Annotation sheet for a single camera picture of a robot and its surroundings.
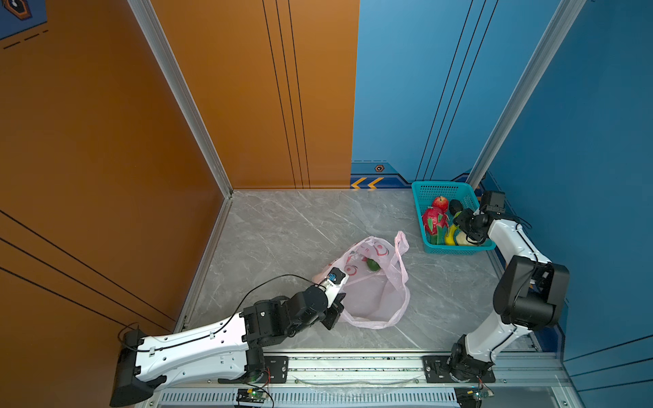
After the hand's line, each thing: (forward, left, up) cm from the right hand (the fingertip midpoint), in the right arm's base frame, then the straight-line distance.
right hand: (457, 221), depth 93 cm
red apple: (+16, 0, -7) cm, 17 cm away
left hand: (-31, +42, +6) cm, 52 cm away
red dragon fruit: (+3, +6, -5) cm, 8 cm away
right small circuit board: (-51, +8, -14) cm, 54 cm away
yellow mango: (-1, 0, -9) cm, 10 cm away
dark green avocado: (-14, +32, -6) cm, 36 cm away
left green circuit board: (-51, +69, -13) cm, 87 cm away
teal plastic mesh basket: (+22, +6, -7) cm, 23 cm away
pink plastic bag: (-21, +31, -13) cm, 39 cm away
